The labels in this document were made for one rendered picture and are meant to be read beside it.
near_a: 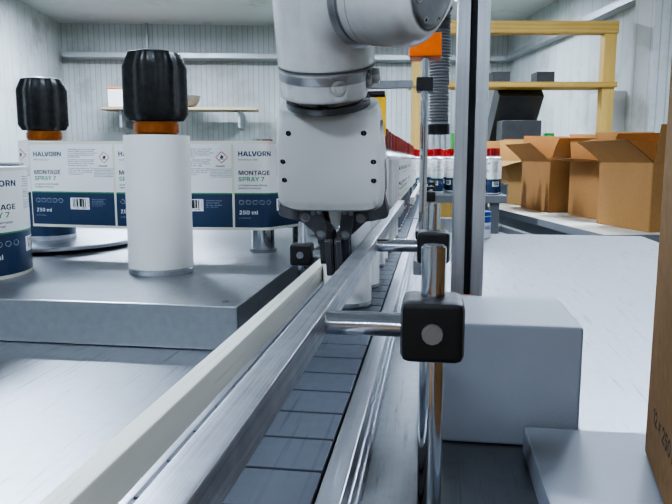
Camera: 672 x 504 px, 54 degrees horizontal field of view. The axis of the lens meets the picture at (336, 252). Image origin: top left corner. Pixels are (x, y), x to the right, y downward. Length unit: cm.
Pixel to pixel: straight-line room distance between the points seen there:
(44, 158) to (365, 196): 77
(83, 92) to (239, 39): 221
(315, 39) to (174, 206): 42
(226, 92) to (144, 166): 847
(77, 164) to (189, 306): 54
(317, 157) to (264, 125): 870
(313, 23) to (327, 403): 29
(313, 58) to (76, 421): 35
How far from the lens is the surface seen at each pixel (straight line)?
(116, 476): 30
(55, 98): 129
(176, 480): 17
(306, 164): 60
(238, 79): 936
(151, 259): 91
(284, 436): 39
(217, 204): 112
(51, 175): 125
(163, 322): 75
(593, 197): 304
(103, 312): 78
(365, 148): 59
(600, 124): 602
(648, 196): 256
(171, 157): 91
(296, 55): 56
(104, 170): 119
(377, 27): 51
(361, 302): 70
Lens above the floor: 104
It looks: 8 degrees down
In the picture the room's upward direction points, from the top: straight up
